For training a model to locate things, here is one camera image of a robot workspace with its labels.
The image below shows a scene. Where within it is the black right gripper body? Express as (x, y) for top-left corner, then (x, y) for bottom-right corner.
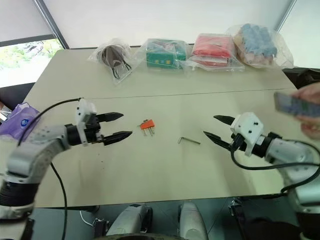
(229, 132), (248, 152)

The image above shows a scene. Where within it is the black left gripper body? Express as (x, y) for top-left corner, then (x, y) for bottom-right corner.
(84, 112), (105, 146)

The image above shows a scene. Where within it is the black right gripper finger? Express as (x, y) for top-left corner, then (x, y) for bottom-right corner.
(212, 114), (238, 127)
(202, 130), (235, 151)

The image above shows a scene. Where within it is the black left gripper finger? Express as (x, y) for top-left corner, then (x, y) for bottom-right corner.
(101, 130), (134, 147)
(95, 112), (125, 124)

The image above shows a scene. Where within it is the grey smartphone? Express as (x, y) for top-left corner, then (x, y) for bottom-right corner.
(273, 91), (320, 119)

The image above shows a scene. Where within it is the small metal hex key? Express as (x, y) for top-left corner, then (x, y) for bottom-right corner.
(177, 136), (202, 145)

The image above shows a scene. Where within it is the small red block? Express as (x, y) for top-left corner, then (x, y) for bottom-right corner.
(139, 119), (156, 131)

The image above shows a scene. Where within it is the person's bare hand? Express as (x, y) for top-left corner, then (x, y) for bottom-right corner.
(296, 115), (320, 141)

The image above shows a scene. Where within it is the person's hand holding phone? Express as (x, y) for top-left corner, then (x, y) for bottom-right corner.
(291, 81), (320, 106)

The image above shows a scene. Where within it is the plastic bag with brown item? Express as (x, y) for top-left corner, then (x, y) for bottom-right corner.
(87, 37), (133, 86)

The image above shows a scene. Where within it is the plastic bag with red items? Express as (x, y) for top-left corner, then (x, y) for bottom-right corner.
(186, 32), (245, 72)

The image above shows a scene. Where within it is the purple plastic bag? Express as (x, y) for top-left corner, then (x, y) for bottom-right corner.
(0, 101), (41, 141)

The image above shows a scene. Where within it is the plastic bag with green box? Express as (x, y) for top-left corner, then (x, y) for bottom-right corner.
(133, 38), (195, 71)

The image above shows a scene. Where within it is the plastic bag with blue items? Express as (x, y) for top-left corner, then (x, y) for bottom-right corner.
(226, 23), (295, 70)

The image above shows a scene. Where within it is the silver rounded robot leg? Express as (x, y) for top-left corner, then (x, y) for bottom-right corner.
(105, 203), (154, 237)
(177, 201), (209, 240)

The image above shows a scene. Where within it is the black chair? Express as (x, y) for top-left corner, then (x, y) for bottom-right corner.
(281, 66), (320, 90)

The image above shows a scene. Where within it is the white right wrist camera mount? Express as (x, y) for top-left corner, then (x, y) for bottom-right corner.
(229, 112), (265, 157)

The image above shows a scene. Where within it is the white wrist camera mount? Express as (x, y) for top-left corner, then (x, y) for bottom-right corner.
(74, 98), (98, 147)
(229, 112), (265, 157)

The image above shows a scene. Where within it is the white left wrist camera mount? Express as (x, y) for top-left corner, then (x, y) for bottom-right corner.
(74, 98), (98, 147)

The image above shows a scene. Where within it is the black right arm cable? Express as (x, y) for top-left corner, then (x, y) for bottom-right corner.
(230, 141), (320, 195)

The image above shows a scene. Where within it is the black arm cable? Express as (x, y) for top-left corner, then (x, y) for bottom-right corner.
(230, 141), (320, 195)
(17, 97), (84, 240)

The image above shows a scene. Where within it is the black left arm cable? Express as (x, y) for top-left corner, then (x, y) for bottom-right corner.
(17, 97), (84, 240)

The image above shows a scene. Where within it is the thin white cable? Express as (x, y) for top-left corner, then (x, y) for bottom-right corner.
(79, 209), (95, 226)

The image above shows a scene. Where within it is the dark window frame bar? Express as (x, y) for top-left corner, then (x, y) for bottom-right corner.
(33, 0), (70, 50)

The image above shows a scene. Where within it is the grey window frame bar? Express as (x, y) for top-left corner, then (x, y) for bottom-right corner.
(276, 0), (299, 32)

